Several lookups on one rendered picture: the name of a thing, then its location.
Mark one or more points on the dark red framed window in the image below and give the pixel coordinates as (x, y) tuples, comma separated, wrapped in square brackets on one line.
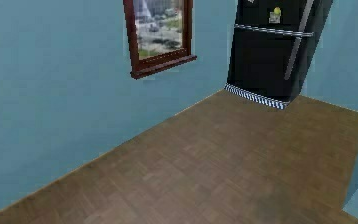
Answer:
[(160, 30)]

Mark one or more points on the black fridge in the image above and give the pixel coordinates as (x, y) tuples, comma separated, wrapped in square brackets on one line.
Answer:
[(260, 60)]

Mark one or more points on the yellow fridge magnet note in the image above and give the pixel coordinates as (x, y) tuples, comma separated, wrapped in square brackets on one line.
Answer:
[(275, 15)]

